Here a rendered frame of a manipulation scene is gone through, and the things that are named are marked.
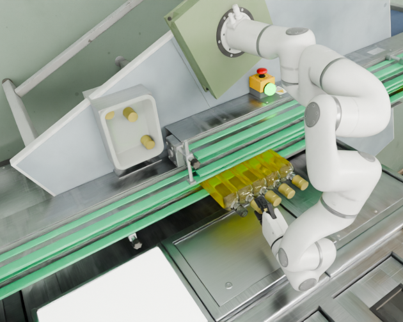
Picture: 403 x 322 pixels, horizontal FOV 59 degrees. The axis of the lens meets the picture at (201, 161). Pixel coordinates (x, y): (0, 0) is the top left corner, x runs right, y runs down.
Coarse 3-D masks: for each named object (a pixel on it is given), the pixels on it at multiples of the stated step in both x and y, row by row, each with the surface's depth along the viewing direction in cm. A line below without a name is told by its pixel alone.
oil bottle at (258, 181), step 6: (234, 168) 124; (240, 168) 123; (246, 168) 123; (252, 168) 122; (240, 174) 121; (246, 174) 120; (252, 174) 120; (258, 174) 120; (246, 180) 119; (252, 180) 118; (258, 180) 117; (264, 180) 117; (252, 186) 117; (258, 186) 116; (264, 186) 117; (258, 192) 117
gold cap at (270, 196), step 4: (268, 192) 114; (272, 192) 114; (264, 196) 115; (268, 196) 113; (272, 196) 113; (276, 196) 112; (268, 200) 114; (272, 200) 112; (276, 200) 112; (280, 200) 113; (276, 204) 113
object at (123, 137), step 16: (144, 96) 105; (144, 112) 116; (112, 128) 113; (128, 128) 116; (144, 128) 119; (160, 128) 114; (112, 144) 107; (128, 144) 119; (160, 144) 117; (128, 160) 116; (144, 160) 117
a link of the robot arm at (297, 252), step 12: (324, 204) 77; (300, 216) 82; (312, 216) 79; (324, 216) 77; (336, 216) 75; (348, 216) 75; (288, 228) 83; (300, 228) 80; (312, 228) 78; (324, 228) 77; (336, 228) 77; (288, 240) 82; (300, 240) 79; (312, 240) 78; (288, 252) 82; (300, 252) 79; (312, 252) 84; (288, 264) 83; (300, 264) 82; (312, 264) 84
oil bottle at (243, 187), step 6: (222, 174) 121; (228, 174) 121; (234, 174) 121; (228, 180) 119; (234, 180) 118; (240, 180) 118; (234, 186) 116; (240, 186) 116; (246, 186) 116; (240, 192) 114; (246, 192) 114; (252, 192) 115; (240, 198) 115
